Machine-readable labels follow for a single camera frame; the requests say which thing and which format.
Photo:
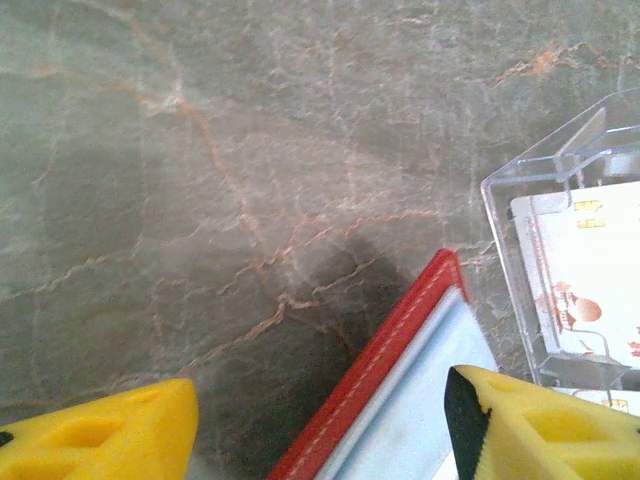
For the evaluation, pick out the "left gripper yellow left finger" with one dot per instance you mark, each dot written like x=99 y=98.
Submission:
x=100 y=440

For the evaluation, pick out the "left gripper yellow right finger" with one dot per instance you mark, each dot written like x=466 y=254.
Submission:
x=550 y=440

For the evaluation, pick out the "red leather card holder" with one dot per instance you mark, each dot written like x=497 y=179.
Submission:
x=380 y=380

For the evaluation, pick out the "white credit card red print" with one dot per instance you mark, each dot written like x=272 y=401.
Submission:
x=600 y=270

